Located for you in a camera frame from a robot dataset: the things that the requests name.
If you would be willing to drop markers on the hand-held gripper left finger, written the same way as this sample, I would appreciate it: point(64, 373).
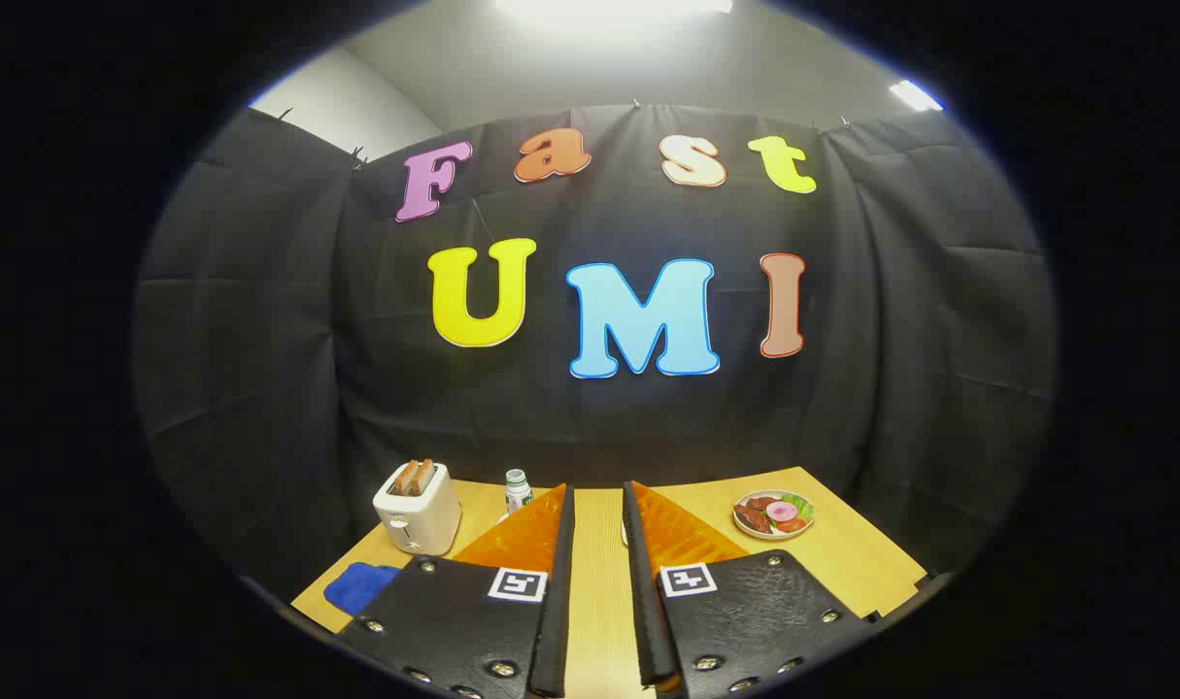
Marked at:
point(554, 602)

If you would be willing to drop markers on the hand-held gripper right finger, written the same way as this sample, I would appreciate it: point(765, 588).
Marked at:
point(645, 602)

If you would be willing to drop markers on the white drink bottle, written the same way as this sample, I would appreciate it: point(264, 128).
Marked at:
point(518, 492)

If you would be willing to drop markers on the round plate of food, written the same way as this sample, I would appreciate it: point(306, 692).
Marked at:
point(772, 515)

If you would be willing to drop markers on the white toaster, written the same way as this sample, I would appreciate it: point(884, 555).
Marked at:
point(420, 519)

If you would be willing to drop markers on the toast slice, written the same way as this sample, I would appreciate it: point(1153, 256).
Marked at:
point(404, 479)
point(424, 475)

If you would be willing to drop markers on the blue towel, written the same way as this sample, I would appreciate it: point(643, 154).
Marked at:
point(358, 585)

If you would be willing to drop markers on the small ceiling light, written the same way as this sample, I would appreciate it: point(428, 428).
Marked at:
point(915, 95)

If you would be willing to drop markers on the large ceiling light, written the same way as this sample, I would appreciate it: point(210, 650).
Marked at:
point(614, 6)

